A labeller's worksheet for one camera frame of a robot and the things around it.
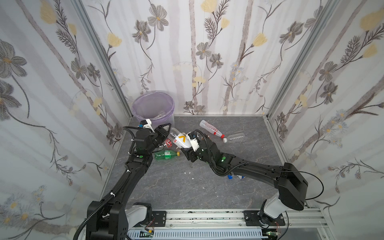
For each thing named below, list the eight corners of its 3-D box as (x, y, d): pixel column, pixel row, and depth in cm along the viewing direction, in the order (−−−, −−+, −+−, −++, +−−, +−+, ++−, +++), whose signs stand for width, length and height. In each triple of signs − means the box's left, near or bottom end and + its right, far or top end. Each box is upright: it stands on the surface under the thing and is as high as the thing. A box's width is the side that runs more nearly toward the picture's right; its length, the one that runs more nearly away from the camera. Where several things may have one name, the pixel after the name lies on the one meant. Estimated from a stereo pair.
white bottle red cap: (198, 126, 116) (198, 122, 112) (202, 123, 118) (202, 119, 114) (221, 141, 107) (222, 136, 103) (224, 137, 109) (225, 133, 105)
